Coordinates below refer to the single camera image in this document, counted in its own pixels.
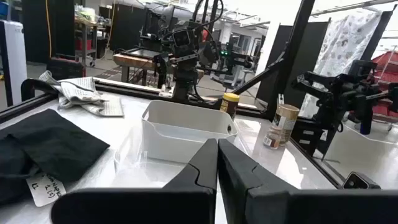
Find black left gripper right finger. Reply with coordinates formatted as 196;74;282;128
218;138;398;224

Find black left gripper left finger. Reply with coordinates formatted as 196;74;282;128
51;138;219;224

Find yellow-lid dark spice jar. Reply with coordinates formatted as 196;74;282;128
219;92;241;121

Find small glass spice jar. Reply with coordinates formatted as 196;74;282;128
262;124;282;151

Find tan-lid white-label spice jar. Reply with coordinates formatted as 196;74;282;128
272;103;300;147

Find background robot with green light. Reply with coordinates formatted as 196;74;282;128
210;34;255;91

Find clear plastic bin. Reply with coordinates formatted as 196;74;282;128
113;124;249;191

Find white plastic bin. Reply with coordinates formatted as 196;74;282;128
141;100;239;164

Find wooden workbench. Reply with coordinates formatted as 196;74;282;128
113;52;205;88

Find black divider panel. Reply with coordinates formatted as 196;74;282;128
255;21;331;110

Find metal shelf cart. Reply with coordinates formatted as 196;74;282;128
73;3;107;68

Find white printed cloth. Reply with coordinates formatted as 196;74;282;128
39;70;125;118

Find dark blue bottle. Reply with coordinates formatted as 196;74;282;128
359;108;374;136

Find black case with red edge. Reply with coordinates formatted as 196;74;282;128
46;57;87;81

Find white patterned hanging cloth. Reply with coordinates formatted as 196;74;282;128
300;8;382;118

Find white handwritten paper tag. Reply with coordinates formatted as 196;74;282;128
26;172;67;208

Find black cloth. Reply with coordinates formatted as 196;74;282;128
0;108;111;206

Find tall black cabinet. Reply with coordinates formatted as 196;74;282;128
21;0;76;64

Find red crate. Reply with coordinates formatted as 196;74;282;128
370;50;398;118

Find white appliance cabinet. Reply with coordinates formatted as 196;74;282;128
0;19;29;107

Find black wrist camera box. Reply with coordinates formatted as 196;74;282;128
172;29;193;48

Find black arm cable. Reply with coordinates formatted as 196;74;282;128
191;0;225;31

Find black table frame rail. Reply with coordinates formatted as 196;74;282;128
0;77;270;124

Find black slanted frame post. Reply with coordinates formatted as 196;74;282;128
231;0;317;121

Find small grey camera box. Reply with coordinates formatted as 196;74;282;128
341;171;382;190

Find yellow hanging cable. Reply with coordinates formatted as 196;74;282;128
45;0;53;59

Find black curved corner bracket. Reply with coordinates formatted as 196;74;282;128
21;78;60;102

